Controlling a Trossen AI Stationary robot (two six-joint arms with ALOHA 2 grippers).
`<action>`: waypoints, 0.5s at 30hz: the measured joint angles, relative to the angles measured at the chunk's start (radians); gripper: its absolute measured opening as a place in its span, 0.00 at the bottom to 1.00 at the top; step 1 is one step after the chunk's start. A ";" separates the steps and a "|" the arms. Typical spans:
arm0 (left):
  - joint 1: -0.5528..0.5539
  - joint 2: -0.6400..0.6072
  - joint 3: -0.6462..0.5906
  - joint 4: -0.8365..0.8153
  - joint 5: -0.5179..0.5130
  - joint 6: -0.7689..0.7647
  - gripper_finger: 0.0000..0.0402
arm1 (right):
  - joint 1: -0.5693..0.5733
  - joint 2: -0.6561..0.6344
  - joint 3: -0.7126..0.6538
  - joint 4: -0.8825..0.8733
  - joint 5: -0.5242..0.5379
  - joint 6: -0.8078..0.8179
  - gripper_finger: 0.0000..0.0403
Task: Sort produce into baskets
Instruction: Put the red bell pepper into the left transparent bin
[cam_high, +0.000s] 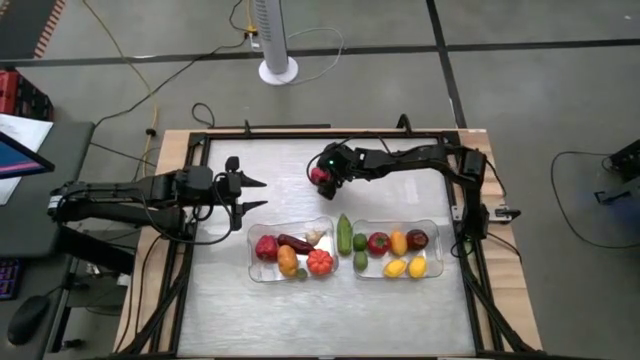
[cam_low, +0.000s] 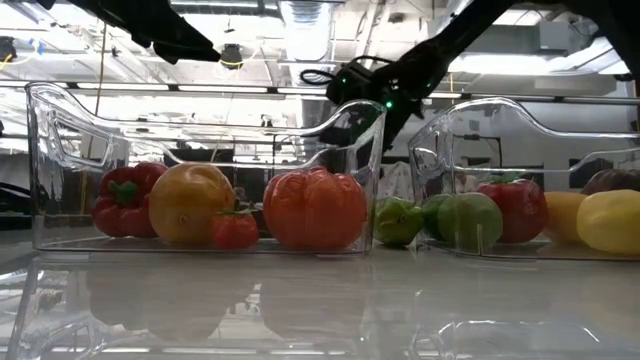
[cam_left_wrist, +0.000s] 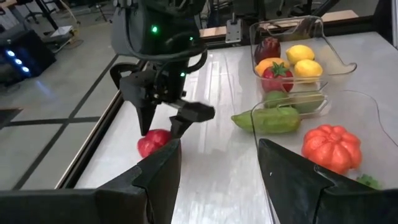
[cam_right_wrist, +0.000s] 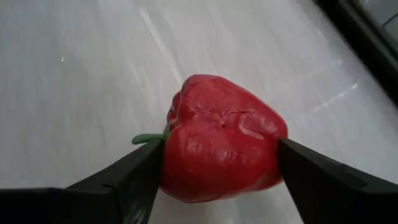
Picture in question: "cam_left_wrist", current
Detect small green leafy vegetable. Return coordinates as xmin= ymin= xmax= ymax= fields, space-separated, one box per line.
xmin=356 ymin=174 xmax=382 ymax=190

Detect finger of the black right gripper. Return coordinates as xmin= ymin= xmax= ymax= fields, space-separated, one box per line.
xmin=169 ymin=100 xmax=216 ymax=140
xmin=135 ymin=102 xmax=159 ymax=137

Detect dark red apple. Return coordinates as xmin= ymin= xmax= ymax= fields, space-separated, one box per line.
xmin=254 ymin=36 xmax=282 ymax=65

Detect orange pumpkin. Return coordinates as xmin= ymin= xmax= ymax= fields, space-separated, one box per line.
xmin=301 ymin=124 xmax=363 ymax=175

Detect red bell pepper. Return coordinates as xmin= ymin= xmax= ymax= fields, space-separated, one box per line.
xmin=137 ymin=129 xmax=174 ymax=159

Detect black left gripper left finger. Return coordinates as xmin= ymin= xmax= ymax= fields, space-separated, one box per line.
xmin=0 ymin=138 xmax=183 ymax=224

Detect red tomato green stem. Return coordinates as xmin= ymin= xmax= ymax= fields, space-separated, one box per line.
xmin=261 ymin=61 xmax=295 ymax=93

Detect green lime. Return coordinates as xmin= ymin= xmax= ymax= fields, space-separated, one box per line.
xmin=263 ymin=90 xmax=290 ymax=108

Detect long green pepper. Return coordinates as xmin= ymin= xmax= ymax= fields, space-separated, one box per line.
xmin=231 ymin=106 xmax=302 ymax=134

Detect yellow lemon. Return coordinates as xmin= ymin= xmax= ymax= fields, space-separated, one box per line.
xmin=294 ymin=58 xmax=323 ymax=82
xmin=285 ymin=44 xmax=315 ymax=65

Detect orange fruit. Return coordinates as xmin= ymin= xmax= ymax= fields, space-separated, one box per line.
xmin=254 ymin=57 xmax=290 ymax=77

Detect metal table bracket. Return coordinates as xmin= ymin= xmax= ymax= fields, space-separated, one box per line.
xmin=225 ymin=17 xmax=244 ymax=44

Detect black computer blue lights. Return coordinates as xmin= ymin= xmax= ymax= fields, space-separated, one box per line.
xmin=0 ymin=29 xmax=57 ymax=85

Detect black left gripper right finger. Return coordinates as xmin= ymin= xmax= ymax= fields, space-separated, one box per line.
xmin=257 ymin=138 xmax=398 ymax=224

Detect green avocado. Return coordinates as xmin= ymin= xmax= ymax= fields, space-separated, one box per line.
xmin=292 ymin=93 xmax=326 ymax=114

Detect clear plastic basket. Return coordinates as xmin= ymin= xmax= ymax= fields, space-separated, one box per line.
xmin=248 ymin=15 xmax=358 ymax=94
xmin=250 ymin=89 xmax=398 ymax=224

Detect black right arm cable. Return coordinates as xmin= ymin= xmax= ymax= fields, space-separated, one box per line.
xmin=124 ymin=30 xmax=208 ymax=75

